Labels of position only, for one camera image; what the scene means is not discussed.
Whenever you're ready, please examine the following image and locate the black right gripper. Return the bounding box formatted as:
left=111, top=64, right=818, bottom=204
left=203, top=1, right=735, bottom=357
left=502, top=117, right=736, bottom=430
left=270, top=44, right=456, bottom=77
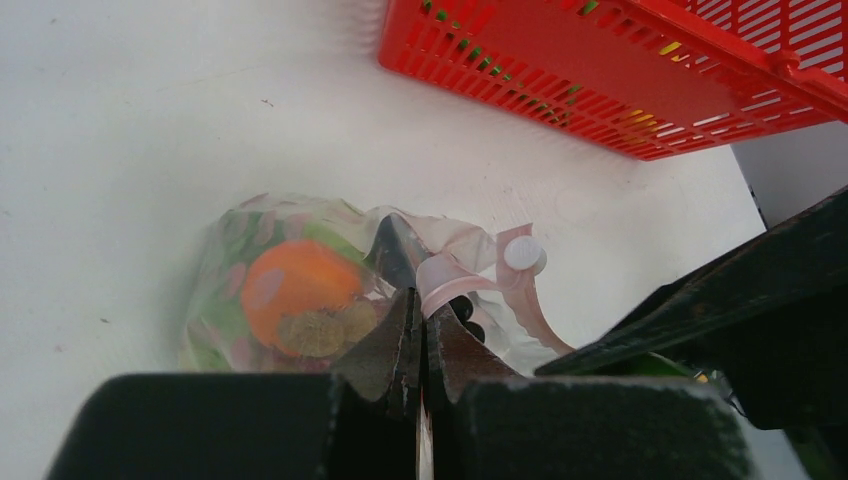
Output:
left=535, top=189, right=847, bottom=430

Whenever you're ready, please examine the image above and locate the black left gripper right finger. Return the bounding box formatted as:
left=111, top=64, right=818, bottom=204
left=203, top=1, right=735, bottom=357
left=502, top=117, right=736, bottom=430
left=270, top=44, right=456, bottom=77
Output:
left=425, top=301, right=519, bottom=416

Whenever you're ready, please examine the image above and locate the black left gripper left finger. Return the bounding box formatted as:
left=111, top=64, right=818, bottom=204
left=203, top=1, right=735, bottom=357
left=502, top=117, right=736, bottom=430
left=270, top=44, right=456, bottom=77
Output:
left=330, top=288, right=424, bottom=422

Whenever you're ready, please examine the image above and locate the orange fruit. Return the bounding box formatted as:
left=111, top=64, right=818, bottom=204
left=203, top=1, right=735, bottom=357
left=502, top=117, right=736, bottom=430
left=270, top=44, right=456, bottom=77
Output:
left=240, top=239, right=364, bottom=348

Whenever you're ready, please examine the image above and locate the clear zip top bag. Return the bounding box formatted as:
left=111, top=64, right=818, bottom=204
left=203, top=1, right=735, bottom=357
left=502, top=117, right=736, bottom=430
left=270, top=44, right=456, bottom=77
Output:
left=178, top=195, right=570, bottom=375

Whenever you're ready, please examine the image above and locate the green mangosteen fruit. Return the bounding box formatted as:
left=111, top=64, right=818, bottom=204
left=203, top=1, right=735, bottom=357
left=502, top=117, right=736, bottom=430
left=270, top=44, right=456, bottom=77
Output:
left=616, top=352, right=695, bottom=378

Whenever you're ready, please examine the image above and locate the yellow fruit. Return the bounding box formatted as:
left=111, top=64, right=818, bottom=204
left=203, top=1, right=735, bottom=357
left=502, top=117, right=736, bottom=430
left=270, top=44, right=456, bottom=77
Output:
left=617, top=109, right=657, bottom=144

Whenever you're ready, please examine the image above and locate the red plastic basket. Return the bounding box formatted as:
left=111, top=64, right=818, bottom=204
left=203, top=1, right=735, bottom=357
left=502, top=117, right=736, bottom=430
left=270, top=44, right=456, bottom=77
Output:
left=378, top=0, right=847, bottom=161

